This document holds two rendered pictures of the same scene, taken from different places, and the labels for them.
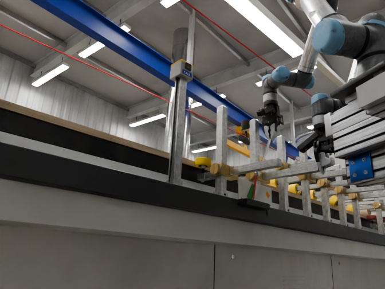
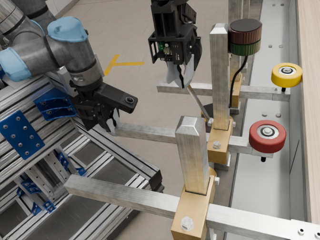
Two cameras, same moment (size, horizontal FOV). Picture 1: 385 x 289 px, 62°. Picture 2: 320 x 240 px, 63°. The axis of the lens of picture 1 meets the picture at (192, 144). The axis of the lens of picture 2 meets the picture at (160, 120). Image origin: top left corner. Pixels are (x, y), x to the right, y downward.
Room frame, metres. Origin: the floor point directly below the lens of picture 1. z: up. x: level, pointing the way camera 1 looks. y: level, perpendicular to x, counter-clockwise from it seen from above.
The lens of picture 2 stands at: (1.92, -0.62, 1.38)
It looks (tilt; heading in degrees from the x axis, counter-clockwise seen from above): 43 degrees down; 161
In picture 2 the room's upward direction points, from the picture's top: 14 degrees counter-clockwise
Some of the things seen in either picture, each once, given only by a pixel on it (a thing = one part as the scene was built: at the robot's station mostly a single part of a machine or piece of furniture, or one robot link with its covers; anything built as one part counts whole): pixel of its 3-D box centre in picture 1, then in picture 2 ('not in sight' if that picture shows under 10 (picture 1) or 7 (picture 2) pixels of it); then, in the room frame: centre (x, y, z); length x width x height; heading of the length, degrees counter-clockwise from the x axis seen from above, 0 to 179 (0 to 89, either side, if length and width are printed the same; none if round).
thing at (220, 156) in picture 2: (257, 176); (221, 137); (1.54, -0.33, 0.85); 0.13 x 0.06 x 0.05; 133
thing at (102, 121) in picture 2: not in sight; (105, 119); (1.33, -0.57, 0.91); 0.05 x 0.02 x 0.09; 133
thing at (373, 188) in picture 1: (344, 191); not in sight; (2.22, -1.08, 0.95); 0.50 x 0.04 x 0.04; 43
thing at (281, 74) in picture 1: (281, 77); not in sight; (1.38, -0.42, 1.32); 0.11 x 0.11 x 0.08; 11
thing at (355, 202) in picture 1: (355, 203); not in sight; (2.37, -1.23, 0.89); 0.03 x 0.03 x 0.48; 43
